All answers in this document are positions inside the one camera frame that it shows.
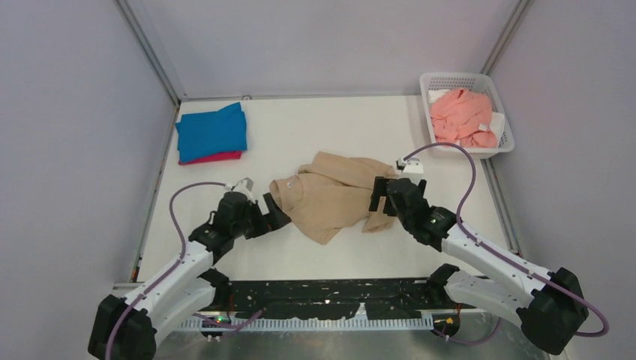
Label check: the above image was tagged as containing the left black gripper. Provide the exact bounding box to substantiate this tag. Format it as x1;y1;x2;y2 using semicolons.
231;193;289;239

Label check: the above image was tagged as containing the beige t shirt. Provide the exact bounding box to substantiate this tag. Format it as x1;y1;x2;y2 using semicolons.
269;151;396;245

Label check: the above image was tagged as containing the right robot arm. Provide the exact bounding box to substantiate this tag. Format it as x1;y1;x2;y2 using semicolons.
369;176;589;355

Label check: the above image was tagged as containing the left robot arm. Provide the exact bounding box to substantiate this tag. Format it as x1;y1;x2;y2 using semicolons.
88;191;291;359

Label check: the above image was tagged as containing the pink folded t shirt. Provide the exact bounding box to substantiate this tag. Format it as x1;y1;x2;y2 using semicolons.
178;151;243;166

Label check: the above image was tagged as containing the salmon t shirt in basket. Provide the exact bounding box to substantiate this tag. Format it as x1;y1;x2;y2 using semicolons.
429;88;498;149

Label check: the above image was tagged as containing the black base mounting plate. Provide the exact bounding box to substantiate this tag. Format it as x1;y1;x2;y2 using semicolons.
211;277;457;320

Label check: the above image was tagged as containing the blue folded t shirt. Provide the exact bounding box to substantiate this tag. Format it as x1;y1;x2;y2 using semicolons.
175;102;248;161

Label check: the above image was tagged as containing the white plastic basket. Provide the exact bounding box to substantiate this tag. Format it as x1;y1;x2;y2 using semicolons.
419;72;515;159

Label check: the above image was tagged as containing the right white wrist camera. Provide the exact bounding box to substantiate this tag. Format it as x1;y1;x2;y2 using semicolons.
395;157;424;177

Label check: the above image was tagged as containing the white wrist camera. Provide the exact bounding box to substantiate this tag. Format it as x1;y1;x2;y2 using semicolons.
395;157;424;177
223;177;256;203

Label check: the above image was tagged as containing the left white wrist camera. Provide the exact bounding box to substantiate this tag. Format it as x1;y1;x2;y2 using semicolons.
223;177;256;203

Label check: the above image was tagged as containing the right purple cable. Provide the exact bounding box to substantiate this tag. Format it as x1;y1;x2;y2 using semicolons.
403;142;611;339

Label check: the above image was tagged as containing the white slotted cable duct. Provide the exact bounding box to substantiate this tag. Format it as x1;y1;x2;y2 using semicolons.
178;316;435;333

